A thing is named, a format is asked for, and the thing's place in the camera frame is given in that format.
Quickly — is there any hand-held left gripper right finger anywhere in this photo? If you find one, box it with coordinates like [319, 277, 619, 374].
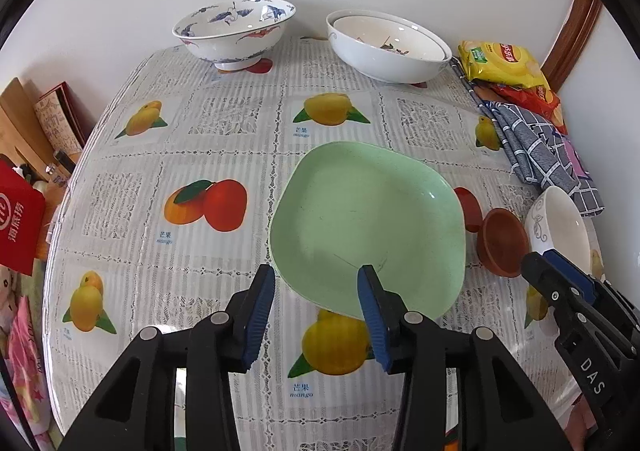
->
[357, 264, 573, 451]

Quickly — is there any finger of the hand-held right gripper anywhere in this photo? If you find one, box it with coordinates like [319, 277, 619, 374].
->
[544, 249, 610, 310]
[521, 251, 597, 338]

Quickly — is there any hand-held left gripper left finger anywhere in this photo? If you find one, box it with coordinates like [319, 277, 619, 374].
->
[62, 263, 277, 451]

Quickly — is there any plain white bowl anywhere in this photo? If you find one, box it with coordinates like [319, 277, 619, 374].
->
[523, 186, 592, 277]

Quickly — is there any green square plate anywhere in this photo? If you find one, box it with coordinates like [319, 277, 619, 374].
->
[268, 141, 467, 321]

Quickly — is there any small brown bowl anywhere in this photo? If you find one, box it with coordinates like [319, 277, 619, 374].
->
[476, 208, 532, 278]

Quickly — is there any fruit printed lace tablecloth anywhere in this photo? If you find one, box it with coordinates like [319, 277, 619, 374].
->
[44, 33, 608, 437]

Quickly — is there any pink paper slip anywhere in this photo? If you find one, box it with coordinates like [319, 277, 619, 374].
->
[565, 136, 591, 179]

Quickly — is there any grey checked cloth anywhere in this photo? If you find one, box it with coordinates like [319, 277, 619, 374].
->
[452, 58, 605, 216]

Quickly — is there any red chip bag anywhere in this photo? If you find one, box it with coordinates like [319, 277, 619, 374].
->
[480, 81, 568, 134]

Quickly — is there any yellow chip bag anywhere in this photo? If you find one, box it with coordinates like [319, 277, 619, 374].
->
[459, 40, 549, 92]

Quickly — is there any pink printed blanket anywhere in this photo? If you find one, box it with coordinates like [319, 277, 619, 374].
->
[0, 266, 56, 451]

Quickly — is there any large white bowl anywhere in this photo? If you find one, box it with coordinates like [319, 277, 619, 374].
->
[326, 9, 453, 84]

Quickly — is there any small dark item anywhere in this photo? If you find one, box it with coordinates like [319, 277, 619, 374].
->
[47, 150, 76, 186]

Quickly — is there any red box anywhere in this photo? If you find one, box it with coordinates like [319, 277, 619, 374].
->
[0, 160, 47, 277]

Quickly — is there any blue patterned white bowl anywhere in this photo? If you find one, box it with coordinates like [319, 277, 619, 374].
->
[172, 0, 296, 72]

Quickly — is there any cream bowl with red print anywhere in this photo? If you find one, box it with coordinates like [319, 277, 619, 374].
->
[332, 16, 447, 62]

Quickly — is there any patterned book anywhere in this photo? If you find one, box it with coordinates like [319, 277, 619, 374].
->
[34, 82, 88, 156]

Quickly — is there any brown wooden door frame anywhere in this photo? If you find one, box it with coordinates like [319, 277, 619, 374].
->
[542, 0, 603, 92]

